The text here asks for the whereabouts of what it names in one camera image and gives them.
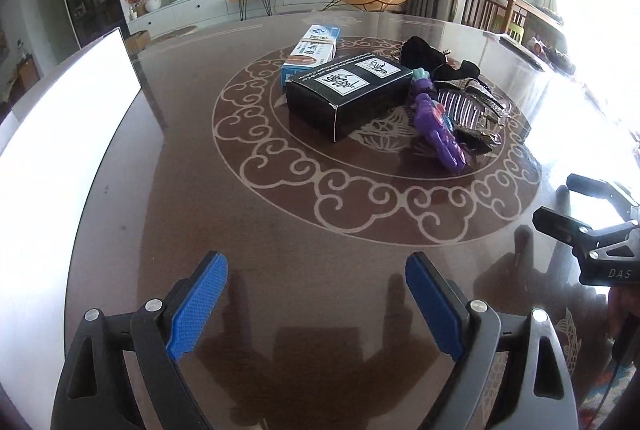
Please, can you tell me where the black velvet pouch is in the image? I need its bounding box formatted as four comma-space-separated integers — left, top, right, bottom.
399, 36, 480, 81

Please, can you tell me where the white cardboard storage box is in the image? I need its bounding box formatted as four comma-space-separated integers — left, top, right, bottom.
1, 30, 140, 429

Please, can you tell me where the dark wooden dining chair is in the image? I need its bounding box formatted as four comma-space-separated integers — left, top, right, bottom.
448, 0, 515, 34

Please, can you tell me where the person's right hand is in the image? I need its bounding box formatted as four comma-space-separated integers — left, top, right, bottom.
608, 286, 640, 339

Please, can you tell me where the pearl hair claw clip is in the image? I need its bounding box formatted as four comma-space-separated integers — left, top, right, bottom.
452, 78, 512, 119

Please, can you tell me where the brown cardboard box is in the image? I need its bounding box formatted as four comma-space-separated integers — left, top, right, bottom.
125, 30, 151, 56

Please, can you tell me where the blue white medicine box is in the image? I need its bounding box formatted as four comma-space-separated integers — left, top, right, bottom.
281, 25, 341, 86

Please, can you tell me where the red flowers white vase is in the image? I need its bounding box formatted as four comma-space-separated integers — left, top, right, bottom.
125, 0, 162, 20

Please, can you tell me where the striped purple pouch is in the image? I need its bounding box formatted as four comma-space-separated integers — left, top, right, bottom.
438, 90, 504, 155

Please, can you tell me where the white tv cabinet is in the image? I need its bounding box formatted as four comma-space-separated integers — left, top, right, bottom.
128, 0, 332, 38

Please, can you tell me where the purple toy water gun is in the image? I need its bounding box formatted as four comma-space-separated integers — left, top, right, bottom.
410, 68, 466, 174

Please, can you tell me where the black soap bar box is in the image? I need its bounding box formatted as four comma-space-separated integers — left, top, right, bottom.
285, 52, 412, 142

